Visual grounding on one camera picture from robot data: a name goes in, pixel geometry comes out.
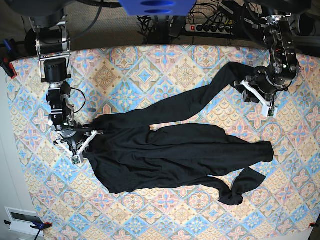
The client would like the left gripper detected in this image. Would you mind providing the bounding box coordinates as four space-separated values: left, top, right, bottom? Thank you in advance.
233 68 284 103

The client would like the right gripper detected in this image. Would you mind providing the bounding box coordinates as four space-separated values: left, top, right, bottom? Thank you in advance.
59 123 95 150

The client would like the black t-shirt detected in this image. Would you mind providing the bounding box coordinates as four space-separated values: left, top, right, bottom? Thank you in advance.
84 62 274 206

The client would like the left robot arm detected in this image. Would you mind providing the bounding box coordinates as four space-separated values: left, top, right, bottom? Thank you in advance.
243 15 299 105

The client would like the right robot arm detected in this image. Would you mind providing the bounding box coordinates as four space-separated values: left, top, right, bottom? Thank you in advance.
29 10 91 154

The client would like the white power strip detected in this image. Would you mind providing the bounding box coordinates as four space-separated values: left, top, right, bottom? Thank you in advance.
185 23 233 35

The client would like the black round speaker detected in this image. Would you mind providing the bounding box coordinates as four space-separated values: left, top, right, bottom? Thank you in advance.
24 28 37 56

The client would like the orange black clamp left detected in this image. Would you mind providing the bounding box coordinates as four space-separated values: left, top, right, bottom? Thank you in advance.
0 57 17 79

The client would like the blue orange clamp lower left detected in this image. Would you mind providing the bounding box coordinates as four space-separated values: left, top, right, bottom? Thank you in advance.
4 220 53 232

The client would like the white floor vent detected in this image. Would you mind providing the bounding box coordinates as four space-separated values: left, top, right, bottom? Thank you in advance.
4 206 42 236

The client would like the blue clamp upper left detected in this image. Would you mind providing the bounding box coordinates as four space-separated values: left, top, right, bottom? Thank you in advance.
0 38 16 53

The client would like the patterned tablecloth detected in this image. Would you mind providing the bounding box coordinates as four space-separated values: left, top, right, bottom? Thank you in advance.
4 45 320 240

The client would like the orange clamp lower right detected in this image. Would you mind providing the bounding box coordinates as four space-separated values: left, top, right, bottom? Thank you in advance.
309 222 319 228

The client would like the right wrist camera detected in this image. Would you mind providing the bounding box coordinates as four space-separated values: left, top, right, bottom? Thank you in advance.
71 154 84 165

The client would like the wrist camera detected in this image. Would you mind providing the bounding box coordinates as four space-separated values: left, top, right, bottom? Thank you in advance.
264 106 278 118
71 154 84 165

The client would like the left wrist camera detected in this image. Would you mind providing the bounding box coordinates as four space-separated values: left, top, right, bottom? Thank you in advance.
264 106 278 118

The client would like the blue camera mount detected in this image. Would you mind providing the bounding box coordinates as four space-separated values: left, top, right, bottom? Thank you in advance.
118 0 197 17

